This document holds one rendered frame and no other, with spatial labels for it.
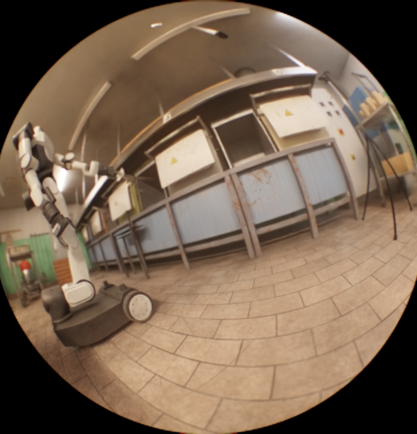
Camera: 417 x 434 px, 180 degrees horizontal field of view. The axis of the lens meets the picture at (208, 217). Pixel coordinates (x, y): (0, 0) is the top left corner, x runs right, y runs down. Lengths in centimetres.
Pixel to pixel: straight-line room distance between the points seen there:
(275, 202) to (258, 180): 25
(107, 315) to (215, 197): 129
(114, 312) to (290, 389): 82
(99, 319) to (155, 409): 52
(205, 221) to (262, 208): 57
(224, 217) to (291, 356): 119
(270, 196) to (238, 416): 135
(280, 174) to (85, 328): 174
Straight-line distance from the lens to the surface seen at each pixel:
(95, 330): 85
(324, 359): 50
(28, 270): 473
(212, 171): 130
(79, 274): 96
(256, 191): 126
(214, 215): 132
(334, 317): 59
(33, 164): 96
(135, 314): 86
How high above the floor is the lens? 45
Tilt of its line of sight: 2 degrees up
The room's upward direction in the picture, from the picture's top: 18 degrees counter-clockwise
